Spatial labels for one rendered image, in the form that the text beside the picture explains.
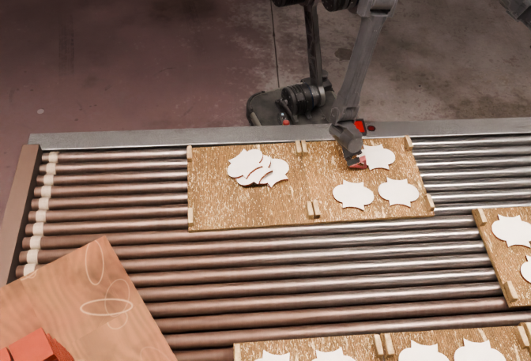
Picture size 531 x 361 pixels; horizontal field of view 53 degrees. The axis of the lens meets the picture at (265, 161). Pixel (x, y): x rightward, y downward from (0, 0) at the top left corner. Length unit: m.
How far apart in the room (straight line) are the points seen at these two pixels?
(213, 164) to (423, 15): 2.85
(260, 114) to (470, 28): 1.99
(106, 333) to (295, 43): 2.83
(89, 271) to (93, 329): 0.17
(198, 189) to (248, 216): 0.20
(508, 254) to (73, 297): 1.32
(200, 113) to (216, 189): 1.59
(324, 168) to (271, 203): 0.24
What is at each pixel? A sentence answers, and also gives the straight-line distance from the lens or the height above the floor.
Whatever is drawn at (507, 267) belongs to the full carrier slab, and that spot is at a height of 0.94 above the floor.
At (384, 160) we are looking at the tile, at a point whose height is 0.95.
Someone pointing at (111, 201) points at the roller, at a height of 0.92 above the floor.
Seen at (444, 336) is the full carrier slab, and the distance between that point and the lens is 1.69.
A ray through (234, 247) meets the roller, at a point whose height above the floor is 0.92.
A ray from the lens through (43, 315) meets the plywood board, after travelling 1.58.
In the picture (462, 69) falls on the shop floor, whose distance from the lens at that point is 4.01.
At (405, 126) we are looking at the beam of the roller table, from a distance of 2.15.
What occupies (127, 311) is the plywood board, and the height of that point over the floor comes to 1.04.
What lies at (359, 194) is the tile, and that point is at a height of 0.95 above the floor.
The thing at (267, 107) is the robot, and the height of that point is 0.24.
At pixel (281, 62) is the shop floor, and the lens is 3.75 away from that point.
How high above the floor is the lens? 2.41
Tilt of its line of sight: 51 degrees down
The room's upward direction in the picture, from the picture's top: 4 degrees clockwise
